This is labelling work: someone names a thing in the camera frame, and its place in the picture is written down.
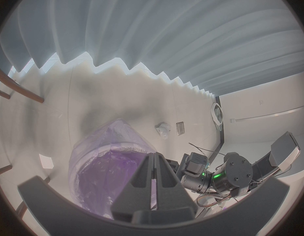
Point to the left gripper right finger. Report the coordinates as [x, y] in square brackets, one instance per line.
[174, 190]

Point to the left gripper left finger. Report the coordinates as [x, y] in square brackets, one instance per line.
[136, 188]

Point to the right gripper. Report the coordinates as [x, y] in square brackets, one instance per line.
[196, 183]

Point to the purple plastic bag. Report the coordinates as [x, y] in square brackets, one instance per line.
[98, 176]

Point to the white paper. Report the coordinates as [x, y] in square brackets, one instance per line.
[163, 130]

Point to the white trash bin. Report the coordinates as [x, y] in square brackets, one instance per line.
[117, 148]

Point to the white round rimmed container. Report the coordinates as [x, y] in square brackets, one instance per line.
[217, 115]

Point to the white cushioned wooden chair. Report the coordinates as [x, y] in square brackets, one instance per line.
[31, 96]

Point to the white curtain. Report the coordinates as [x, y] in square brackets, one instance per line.
[166, 33]

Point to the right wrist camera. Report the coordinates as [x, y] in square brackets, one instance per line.
[196, 162]

